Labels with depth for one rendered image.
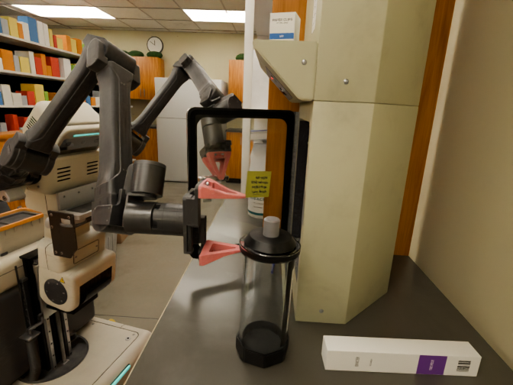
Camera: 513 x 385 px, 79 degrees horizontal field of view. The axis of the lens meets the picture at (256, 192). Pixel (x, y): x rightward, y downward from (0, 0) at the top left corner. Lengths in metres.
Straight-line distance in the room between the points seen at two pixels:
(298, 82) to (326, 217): 0.26
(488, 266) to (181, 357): 0.69
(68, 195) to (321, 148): 0.89
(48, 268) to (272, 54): 1.08
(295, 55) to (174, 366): 0.60
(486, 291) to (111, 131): 0.89
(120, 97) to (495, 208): 0.85
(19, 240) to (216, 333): 1.05
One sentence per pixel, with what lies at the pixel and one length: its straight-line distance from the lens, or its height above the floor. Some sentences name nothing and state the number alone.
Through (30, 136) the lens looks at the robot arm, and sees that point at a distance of 1.00.
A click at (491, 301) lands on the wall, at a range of 0.90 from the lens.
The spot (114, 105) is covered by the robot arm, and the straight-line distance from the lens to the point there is 0.73.
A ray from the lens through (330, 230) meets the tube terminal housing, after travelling 0.66.
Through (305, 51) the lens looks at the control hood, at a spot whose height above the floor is 1.49.
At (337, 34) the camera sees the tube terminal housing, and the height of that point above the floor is 1.52.
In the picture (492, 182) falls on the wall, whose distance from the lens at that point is 0.89.
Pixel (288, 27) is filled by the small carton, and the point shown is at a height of 1.54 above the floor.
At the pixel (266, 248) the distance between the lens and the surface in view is 0.52.
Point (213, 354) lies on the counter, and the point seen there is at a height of 0.94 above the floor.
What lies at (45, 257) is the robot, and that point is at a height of 0.86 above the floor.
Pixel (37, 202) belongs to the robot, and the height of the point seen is 1.05.
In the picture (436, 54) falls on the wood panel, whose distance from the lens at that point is 1.08.
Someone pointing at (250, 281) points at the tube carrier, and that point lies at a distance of 0.56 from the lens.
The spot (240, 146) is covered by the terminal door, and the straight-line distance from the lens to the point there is 0.84.
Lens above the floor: 1.40
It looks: 15 degrees down
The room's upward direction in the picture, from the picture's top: 2 degrees clockwise
